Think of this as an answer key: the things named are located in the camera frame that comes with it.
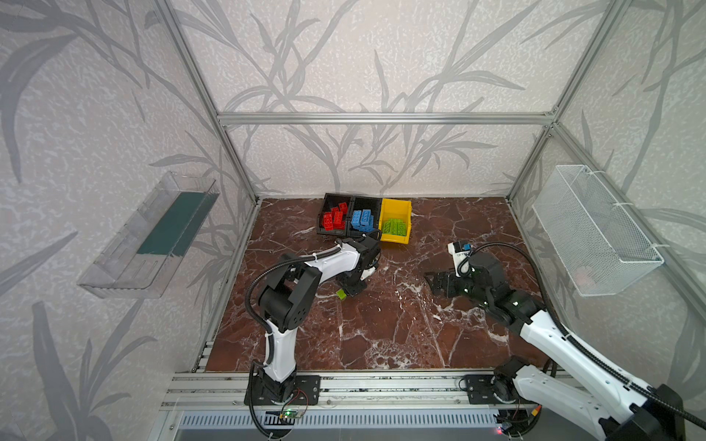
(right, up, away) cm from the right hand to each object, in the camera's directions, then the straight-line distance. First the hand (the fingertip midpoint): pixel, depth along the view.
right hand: (435, 270), depth 79 cm
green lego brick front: (-29, -10, +10) cm, 32 cm away
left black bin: (-35, +23, +34) cm, 54 cm away
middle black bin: (-22, +22, +36) cm, 47 cm away
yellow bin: (-9, +20, +34) cm, 40 cm away
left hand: (-27, -9, +14) cm, 32 cm away
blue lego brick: (-22, +15, +26) cm, 37 cm away
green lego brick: (-9, +12, +29) cm, 33 cm away
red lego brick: (-33, +15, +29) cm, 47 cm away
